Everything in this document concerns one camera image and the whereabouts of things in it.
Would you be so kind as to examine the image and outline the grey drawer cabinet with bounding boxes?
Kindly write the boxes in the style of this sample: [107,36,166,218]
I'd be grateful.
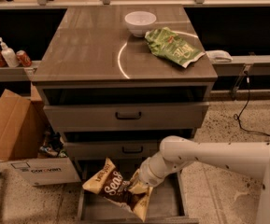
[31,5,219,161]

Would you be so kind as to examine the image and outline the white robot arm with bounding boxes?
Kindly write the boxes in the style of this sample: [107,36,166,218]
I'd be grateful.
[130,136,270,224]

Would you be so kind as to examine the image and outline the top drawer with handle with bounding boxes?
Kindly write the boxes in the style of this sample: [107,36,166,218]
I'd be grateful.
[44,102,209,133]

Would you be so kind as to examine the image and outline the green chip bag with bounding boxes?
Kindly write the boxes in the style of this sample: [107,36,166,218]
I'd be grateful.
[145,27,205,68]

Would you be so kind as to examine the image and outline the white folded cloth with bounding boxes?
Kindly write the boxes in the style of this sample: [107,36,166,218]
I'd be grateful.
[206,50,233,63]

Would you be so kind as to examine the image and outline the white bowl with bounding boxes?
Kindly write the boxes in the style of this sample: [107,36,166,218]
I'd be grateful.
[124,11,157,37]

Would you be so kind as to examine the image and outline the red soda can right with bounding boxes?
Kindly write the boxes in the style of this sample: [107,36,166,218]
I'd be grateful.
[16,50,32,67]

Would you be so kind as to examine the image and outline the brown cardboard box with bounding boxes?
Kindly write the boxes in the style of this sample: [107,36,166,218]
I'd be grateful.
[0,90,46,161]

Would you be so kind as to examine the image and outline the drawer with handle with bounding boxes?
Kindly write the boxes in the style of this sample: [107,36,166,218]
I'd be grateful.
[44,102,209,133]
[64,140,161,161]

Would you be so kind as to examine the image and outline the brown yellow chip bag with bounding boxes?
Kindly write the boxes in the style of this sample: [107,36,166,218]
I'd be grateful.
[82,158,153,221]

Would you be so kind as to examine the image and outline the white pump bottle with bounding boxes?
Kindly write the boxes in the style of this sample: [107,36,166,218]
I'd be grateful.
[0,37,20,67]

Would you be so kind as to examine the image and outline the middle drawer with handle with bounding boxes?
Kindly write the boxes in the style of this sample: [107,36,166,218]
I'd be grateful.
[64,140,161,161]

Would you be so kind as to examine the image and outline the white printed cardboard box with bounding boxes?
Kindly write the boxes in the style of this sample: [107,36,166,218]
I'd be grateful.
[9,158,80,186]

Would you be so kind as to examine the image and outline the open bottom drawer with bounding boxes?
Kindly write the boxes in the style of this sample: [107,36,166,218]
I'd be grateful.
[76,158,200,224]

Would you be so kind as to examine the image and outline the black cable on floor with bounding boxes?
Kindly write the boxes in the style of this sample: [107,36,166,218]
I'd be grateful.
[233,72,270,138]

